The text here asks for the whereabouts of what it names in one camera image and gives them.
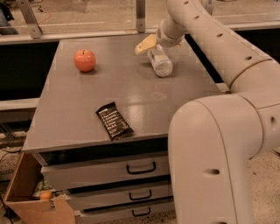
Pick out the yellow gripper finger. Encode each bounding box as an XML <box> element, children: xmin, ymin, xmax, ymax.
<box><xmin>135</xmin><ymin>34</ymin><xmax>158</xmax><ymax>55</ymax></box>

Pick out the clear plastic water bottle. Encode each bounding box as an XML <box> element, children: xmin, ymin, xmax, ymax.
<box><xmin>147</xmin><ymin>45</ymin><xmax>172</xmax><ymax>78</ymax></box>

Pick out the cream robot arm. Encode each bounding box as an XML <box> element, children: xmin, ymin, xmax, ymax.
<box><xmin>136</xmin><ymin>0</ymin><xmax>280</xmax><ymax>224</ymax></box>

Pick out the red apple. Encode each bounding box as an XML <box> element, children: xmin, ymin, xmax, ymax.
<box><xmin>73</xmin><ymin>49</ymin><xmax>96</xmax><ymax>73</ymax></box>

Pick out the black snack bar wrapper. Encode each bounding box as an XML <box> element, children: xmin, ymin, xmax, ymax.
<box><xmin>95</xmin><ymin>101</ymin><xmax>134</xmax><ymax>141</ymax></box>

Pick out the grey drawer cabinet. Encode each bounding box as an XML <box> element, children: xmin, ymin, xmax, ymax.
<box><xmin>24</xmin><ymin>34</ymin><xmax>220</xmax><ymax>224</ymax></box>

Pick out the top grey drawer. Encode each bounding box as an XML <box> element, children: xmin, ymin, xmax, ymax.
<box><xmin>41</xmin><ymin>153</ymin><xmax>169</xmax><ymax>190</ymax></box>

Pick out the grey drawer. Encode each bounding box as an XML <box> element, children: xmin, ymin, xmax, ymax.
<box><xmin>66</xmin><ymin>180</ymin><xmax>172</xmax><ymax>210</ymax></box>
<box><xmin>41</xmin><ymin>153</ymin><xmax>169</xmax><ymax>190</ymax></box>
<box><xmin>80</xmin><ymin>198</ymin><xmax>174</xmax><ymax>224</ymax></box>

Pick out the bottom grey drawer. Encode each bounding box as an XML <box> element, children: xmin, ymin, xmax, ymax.
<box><xmin>80</xmin><ymin>198</ymin><xmax>174</xmax><ymax>224</ymax></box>

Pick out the middle grey drawer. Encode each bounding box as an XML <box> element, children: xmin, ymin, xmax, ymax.
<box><xmin>66</xmin><ymin>180</ymin><xmax>172</xmax><ymax>210</ymax></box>

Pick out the green patterned snack bag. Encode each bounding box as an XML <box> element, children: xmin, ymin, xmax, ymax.
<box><xmin>32</xmin><ymin>178</ymin><xmax>61</xmax><ymax>199</ymax></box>

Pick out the small orange fruit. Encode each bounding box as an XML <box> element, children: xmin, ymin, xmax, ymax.
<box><xmin>39</xmin><ymin>190</ymin><xmax>53</xmax><ymax>200</ymax></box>

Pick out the brown cardboard box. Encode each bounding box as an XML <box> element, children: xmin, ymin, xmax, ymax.
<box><xmin>3</xmin><ymin>152</ymin><xmax>75</xmax><ymax>224</ymax></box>

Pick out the middle metal bracket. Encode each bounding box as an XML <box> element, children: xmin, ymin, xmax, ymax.
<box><xmin>136</xmin><ymin>0</ymin><xmax>145</xmax><ymax>33</ymax></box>

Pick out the metal bracket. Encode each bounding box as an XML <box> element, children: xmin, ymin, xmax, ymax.
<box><xmin>136</xmin><ymin>0</ymin><xmax>145</xmax><ymax>33</ymax></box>
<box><xmin>16</xmin><ymin>0</ymin><xmax>42</xmax><ymax>39</ymax></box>

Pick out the left metal bracket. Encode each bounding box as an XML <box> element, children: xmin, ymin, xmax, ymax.
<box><xmin>16</xmin><ymin>0</ymin><xmax>42</xmax><ymax>39</ymax></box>

